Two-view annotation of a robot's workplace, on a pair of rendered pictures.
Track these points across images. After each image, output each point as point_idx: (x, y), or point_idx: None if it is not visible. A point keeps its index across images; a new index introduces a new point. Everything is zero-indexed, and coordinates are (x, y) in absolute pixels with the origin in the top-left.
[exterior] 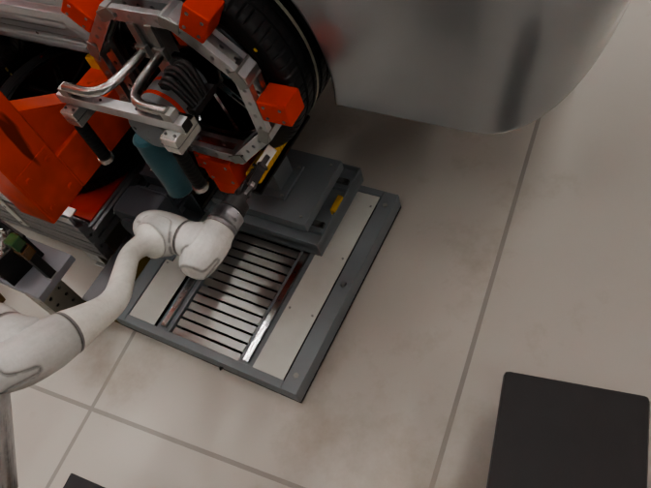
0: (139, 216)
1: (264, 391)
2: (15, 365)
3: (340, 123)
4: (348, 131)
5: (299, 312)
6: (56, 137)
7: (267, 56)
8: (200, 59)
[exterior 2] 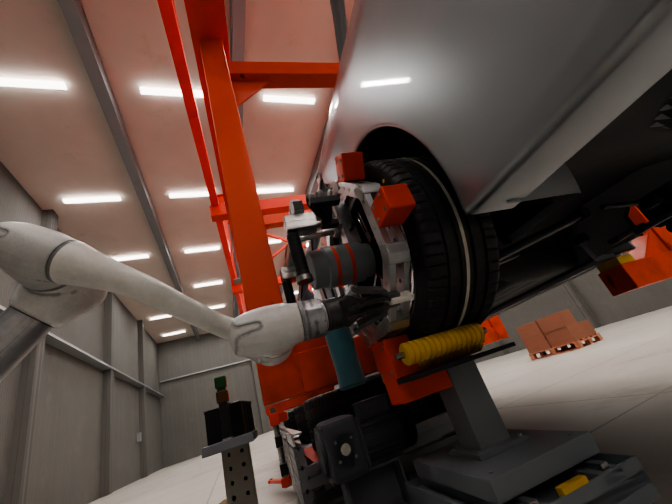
0: None
1: None
2: (4, 223)
3: (648, 472)
4: (661, 479)
5: None
6: (302, 343)
7: (389, 177)
8: None
